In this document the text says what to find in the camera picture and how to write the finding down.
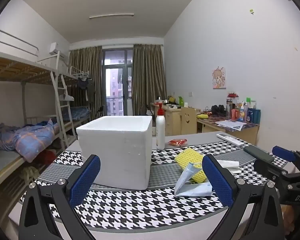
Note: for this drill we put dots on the black headphones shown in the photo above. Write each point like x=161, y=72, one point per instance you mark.
x=218, y=110

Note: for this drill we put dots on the black folding chair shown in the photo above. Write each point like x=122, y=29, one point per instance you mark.
x=100, y=111

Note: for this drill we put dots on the green wall hook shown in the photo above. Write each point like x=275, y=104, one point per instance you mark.
x=252, y=11

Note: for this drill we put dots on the yellow object on desk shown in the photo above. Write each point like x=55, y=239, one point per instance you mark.
x=202, y=116

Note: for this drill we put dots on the dark hanging clothes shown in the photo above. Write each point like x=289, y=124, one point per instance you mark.
x=85, y=85

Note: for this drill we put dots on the houndstooth table mat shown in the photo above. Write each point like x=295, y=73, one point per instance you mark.
x=140, y=210

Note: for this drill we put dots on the yellow foam net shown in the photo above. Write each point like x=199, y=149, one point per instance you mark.
x=187, y=158

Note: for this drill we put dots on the wooden desk with patterned top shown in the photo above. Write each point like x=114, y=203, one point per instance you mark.
x=250, y=133

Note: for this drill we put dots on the blue checked bedding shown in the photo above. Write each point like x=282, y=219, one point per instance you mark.
x=80, y=112

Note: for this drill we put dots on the group of toiletry bottles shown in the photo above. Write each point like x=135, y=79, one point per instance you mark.
x=245, y=112

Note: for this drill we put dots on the red snack packet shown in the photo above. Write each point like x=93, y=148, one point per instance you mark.
x=177, y=142

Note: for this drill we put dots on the black phone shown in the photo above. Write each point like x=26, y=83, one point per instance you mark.
x=258, y=153

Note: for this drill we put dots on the white air conditioner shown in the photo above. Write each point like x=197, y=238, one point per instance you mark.
x=56, y=48

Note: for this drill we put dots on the wooden desk with drawers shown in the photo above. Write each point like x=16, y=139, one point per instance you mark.
x=172, y=122

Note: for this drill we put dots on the cartoon wall poster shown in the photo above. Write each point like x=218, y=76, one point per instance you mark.
x=219, y=78

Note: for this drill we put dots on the blue checked blanket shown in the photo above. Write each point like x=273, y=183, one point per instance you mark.
x=32, y=137

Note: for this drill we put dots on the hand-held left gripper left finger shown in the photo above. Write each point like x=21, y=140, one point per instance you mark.
x=86, y=180

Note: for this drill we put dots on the white metal bunk bed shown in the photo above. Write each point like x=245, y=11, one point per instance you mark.
x=65, y=76
x=15, y=67

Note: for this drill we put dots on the green plastic object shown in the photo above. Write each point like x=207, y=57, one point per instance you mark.
x=180, y=101

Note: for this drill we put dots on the white tissue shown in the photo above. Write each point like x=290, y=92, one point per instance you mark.
x=227, y=164

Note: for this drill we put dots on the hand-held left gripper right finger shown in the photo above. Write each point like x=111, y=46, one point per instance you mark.
x=217, y=180

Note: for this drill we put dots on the brown curtain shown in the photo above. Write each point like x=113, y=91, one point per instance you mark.
x=86, y=80
x=148, y=80

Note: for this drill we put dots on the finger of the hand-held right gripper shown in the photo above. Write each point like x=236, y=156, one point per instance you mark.
x=267, y=168
x=283, y=153

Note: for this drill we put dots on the wooden chair with smiley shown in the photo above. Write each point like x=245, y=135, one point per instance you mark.
x=188, y=121

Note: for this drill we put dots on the white lotion pump bottle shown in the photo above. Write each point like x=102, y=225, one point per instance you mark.
x=160, y=132

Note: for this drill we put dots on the white foam box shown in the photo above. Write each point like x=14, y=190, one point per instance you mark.
x=115, y=155

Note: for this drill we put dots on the white remote control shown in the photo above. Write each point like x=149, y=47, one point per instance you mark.
x=233, y=140

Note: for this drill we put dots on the printed papers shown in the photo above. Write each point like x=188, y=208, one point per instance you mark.
x=230, y=124

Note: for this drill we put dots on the ceiling tube light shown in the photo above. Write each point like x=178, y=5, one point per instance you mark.
x=111, y=16

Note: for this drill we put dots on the glass balcony door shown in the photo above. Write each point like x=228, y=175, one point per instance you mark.
x=117, y=85

